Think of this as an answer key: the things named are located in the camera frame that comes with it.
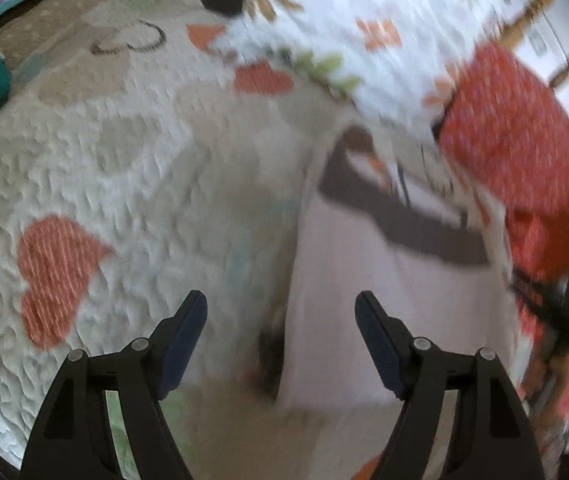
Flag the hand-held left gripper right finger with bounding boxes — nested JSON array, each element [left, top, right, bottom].
[[354, 290, 545, 480]]

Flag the white floral pillow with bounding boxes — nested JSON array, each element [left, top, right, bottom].
[[224, 0, 515, 146]]

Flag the orange floral cloth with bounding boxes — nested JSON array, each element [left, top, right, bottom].
[[507, 205, 569, 281]]

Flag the white quilt with orange patches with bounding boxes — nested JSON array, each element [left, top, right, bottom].
[[0, 0, 569, 480]]

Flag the white cabinet with wooden frame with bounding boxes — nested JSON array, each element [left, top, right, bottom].
[[449, 0, 569, 131]]

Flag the orange floral pillow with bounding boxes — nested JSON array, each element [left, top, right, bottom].
[[437, 42, 569, 216]]

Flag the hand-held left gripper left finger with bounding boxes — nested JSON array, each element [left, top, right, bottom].
[[19, 290, 208, 480]]

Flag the white cardigan with orange flowers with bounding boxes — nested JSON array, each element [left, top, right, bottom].
[[277, 120, 520, 411]]

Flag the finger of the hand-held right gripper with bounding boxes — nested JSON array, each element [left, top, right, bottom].
[[509, 267, 567, 323]]

